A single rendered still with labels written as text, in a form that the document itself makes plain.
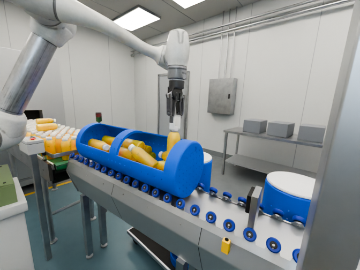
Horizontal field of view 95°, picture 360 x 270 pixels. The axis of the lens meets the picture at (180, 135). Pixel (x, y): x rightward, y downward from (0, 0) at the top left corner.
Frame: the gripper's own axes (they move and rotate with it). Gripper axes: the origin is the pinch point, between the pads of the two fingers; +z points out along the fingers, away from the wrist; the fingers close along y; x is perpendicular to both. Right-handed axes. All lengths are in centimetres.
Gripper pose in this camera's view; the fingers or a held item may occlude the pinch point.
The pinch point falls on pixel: (174, 122)
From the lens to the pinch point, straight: 82.6
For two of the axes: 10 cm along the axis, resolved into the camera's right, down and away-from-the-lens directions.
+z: -0.5, 9.8, 2.2
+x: -8.2, -1.6, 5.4
